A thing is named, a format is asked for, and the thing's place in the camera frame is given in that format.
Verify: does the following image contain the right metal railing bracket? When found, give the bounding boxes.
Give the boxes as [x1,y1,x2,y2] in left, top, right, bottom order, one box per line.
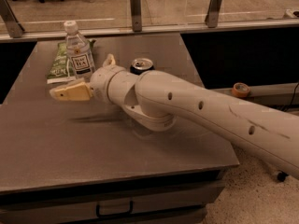
[205,0,222,28]

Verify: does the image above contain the black drawer handle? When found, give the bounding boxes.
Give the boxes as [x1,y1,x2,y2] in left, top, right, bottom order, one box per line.
[95,201,134,219]

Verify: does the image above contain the green jalapeno chip bag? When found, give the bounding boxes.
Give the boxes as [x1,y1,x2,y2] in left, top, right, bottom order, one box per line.
[46,38,97,85]

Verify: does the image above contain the middle metal railing bracket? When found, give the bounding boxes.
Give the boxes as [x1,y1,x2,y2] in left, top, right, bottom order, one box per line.
[130,0,142,32]

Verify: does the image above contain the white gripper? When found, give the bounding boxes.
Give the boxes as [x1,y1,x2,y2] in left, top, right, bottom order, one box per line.
[50,54,124,104]

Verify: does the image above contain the black cable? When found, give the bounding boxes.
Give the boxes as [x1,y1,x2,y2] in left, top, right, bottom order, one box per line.
[281,81,299,112]

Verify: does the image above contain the orange tape roll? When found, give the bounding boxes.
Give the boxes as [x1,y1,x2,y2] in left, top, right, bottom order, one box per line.
[232,82,250,98]

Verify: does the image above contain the clear plastic tea bottle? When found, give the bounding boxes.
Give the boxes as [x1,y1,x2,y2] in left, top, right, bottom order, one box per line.
[64,21,95,80]

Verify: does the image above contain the blue Pepsi soda can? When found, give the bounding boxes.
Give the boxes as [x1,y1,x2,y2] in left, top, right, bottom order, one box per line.
[130,58,154,75]

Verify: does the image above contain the metal railing bracket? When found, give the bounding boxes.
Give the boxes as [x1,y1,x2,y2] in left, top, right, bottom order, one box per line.
[130,0,142,32]
[0,0,24,38]
[205,0,222,28]

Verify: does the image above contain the left metal railing bracket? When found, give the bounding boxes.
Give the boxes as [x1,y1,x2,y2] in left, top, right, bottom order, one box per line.
[0,0,24,38]

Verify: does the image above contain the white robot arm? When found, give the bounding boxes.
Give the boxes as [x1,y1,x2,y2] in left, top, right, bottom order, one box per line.
[50,55,299,179]

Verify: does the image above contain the grey cabinet drawer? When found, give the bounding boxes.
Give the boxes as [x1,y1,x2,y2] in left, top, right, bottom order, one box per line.
[0,180,224,224]

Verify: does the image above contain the black wheeled stand base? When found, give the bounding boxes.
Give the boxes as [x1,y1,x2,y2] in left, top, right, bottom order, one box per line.
[277,171,289,182]

